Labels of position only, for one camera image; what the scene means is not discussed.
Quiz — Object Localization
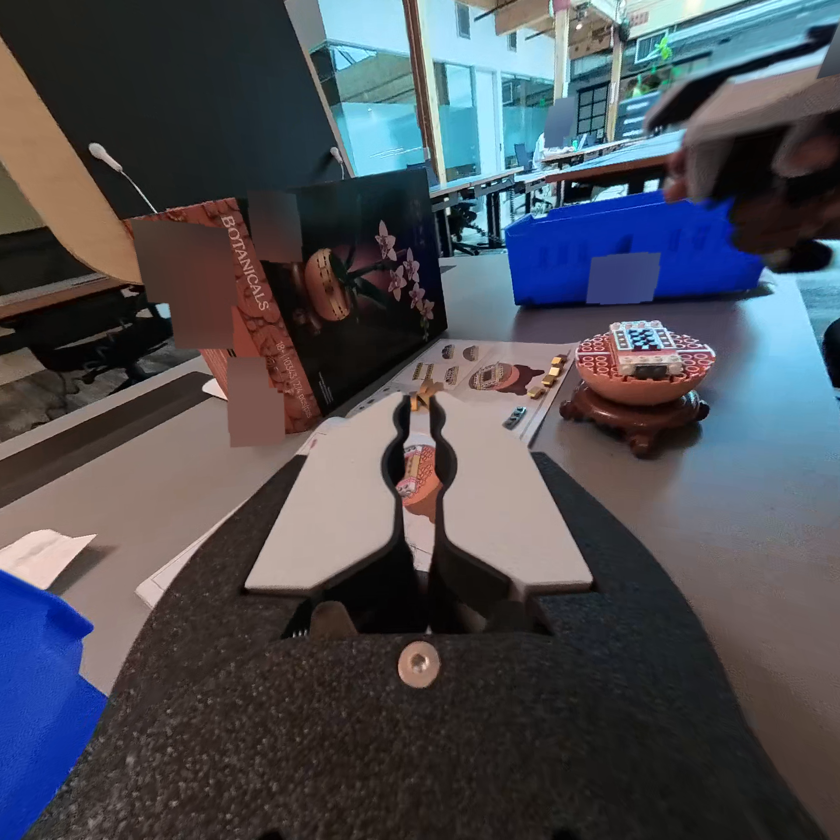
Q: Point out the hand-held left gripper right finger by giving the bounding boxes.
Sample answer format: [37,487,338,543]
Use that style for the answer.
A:
[431,392,595,620]

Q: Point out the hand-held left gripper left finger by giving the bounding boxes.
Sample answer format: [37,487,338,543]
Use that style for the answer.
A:
[246,392,413,601]

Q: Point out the small brick assembly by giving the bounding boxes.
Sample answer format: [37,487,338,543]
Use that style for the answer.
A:
[398,381,442,510]

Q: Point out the brick pot model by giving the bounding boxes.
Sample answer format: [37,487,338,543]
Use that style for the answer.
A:
[561,319,718,459]

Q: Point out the person's right hand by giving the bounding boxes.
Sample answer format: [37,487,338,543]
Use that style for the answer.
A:
[663,142,840,274]

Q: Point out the green potted plant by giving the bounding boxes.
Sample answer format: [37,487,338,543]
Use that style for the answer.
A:
[644,33,683,93]

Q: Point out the white instruction booklet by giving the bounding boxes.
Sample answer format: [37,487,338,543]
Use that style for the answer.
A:
[136,338,581,607]

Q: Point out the small gold bricks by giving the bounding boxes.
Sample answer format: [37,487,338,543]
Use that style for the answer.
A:
[529,352,569,400]

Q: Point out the background office desks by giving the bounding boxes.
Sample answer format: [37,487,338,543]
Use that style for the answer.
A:
[431,132,690,257]

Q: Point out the black flower print box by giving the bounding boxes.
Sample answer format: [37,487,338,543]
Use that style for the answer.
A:
[128,168,450,437]

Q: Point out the blue plastic bin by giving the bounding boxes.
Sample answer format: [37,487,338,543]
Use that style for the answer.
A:
[0,571,110,840]
[506,191,766,309]

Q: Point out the white paper sheet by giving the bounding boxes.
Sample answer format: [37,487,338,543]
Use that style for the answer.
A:
[0,529,98,590]

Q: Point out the black office chair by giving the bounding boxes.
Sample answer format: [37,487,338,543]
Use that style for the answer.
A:
[29,296,172,384]

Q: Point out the curved wooden board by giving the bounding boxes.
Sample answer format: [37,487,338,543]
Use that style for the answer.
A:
[0,37,145,286]

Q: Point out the black panel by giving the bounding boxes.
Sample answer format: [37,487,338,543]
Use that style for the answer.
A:
[0,0,351,227]

